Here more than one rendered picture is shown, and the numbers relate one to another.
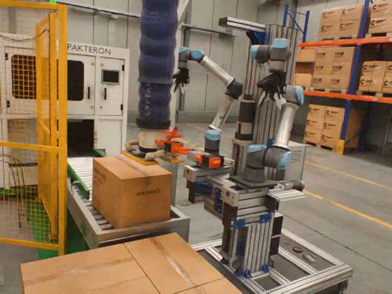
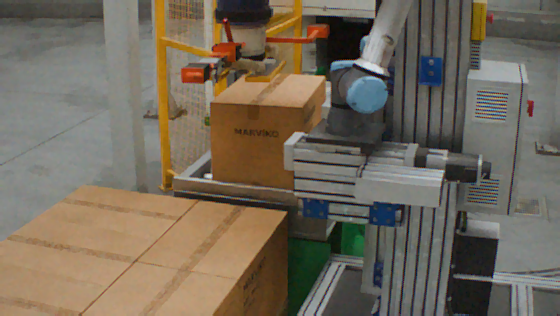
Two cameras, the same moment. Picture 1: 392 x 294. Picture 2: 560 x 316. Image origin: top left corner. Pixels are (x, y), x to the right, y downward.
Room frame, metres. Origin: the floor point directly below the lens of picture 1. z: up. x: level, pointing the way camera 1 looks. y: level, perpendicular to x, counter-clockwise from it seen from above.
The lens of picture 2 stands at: (0.47, -1.88, 1.70)
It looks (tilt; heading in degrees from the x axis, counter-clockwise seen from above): 20 degrees down; 50
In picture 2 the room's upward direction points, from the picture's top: straight up
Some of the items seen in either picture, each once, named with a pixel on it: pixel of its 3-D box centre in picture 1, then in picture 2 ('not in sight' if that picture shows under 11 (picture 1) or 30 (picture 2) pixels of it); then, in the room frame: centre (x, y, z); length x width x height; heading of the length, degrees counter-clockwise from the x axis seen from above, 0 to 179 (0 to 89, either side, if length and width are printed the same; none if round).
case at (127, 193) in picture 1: (130, 189); (272, 129); (2.42, 0.50, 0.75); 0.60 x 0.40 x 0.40; 37
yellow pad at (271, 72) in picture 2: (163, 153); (266, 66); (2.17, 0.23, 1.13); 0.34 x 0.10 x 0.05; 39
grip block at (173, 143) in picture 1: (173, 146); (226, 52); (1.91, 0.14, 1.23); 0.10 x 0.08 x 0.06; 129
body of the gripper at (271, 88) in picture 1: (275, 82); not in sight; (1.71, -0.38, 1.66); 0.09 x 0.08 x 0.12; 123
